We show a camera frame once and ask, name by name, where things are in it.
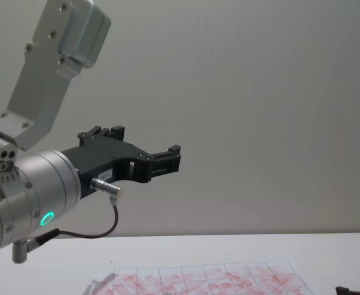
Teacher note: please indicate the white table cloth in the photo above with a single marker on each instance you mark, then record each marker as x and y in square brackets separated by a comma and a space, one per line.
[330, 255]

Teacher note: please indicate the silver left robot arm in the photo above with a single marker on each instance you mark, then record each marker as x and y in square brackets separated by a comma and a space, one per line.
[41, 181]

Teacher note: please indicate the white curtain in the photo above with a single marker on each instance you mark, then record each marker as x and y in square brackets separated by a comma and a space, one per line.
[244, 107]

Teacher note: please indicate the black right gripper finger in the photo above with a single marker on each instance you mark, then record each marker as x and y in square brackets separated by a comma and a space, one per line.
[347, 291]

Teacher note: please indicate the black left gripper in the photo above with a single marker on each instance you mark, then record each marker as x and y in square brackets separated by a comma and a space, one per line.
[102, 159]

